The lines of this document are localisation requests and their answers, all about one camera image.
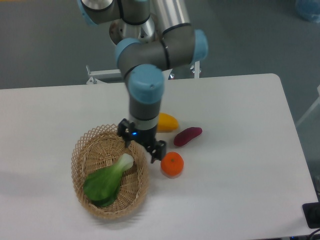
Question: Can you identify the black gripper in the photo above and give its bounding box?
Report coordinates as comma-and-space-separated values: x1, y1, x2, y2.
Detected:
117, 118, 167, 164

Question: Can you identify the green bok choy vegetable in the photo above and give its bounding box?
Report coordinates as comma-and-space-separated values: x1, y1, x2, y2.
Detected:
83, 153, 134, 207

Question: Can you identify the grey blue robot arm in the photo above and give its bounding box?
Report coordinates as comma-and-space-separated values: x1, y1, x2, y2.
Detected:
78, 0, 209, 160

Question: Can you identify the woven wicker basket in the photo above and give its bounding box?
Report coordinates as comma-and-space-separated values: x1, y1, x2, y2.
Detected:
71, 124, 149, 220

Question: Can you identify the yellow mango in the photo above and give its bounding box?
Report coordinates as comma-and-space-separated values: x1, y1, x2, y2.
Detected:
156, 112, 179, 133

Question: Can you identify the orange tangerine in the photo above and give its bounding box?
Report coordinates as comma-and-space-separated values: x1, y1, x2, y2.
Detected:
160, 151, 184, 177

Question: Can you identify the purple sweet potato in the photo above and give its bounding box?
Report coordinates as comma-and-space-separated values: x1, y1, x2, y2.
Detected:
173, 127, 203, 147

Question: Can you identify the black device at table edge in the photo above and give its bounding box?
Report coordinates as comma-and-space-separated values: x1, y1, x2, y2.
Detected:
302, 202, 320, 229

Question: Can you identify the blue plastic bag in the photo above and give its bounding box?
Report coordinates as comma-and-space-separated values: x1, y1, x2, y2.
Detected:
295, 0, 320, 23

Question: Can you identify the white metal frame bracket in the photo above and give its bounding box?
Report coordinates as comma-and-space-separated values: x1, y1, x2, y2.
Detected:
85, 61, 202, 85

